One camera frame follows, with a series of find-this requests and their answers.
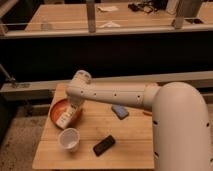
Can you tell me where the white bottle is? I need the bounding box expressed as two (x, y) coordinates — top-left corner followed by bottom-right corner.
(56, 105), (81, 129)

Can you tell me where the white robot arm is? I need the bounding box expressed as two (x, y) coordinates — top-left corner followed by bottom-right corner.
(66, 70), (213, 171)

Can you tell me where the orange ceramic bowl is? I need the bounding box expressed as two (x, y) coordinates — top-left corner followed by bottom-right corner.
(50, 98), (82, 128)

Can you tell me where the clear plastic bottle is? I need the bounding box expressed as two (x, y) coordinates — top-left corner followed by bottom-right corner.
(41, 16), (49, 31)

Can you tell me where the blue sponge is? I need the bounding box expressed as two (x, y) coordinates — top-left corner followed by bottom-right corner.
(111, 105), (129, 120)

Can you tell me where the small wooden table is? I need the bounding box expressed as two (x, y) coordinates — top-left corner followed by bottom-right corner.
(32, 82), (159, 171)

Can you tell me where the black rectangular block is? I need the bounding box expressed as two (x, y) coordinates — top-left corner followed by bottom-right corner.
(93, 135), (115, 156)

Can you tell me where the orange marker pen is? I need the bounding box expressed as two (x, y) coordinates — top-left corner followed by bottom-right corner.
(143, 111), (152, 116)

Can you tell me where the white crumpled paper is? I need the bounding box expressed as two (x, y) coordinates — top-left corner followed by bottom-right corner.
(99, 21), (121, 28)

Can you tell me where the large wooden background table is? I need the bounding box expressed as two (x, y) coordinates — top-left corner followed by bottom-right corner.
(24, 2), (213, 33)

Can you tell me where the white paper sheet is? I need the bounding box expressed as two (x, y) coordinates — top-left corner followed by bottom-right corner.
(97, 6), (118, 12)

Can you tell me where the metal clamp bracket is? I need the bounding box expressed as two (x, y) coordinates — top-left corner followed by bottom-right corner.
(0, 63), (30, 90)

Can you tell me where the grey metal post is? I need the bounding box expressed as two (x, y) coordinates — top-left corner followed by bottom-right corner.
(86, 0), (96, 33)
(172, 0), (203, 29)

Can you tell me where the black cables pile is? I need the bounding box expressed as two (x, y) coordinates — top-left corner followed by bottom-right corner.
(127, 0), (168, 14)

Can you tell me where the grey metal right post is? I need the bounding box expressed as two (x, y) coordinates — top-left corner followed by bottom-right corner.
(172, 0), (203, 29)

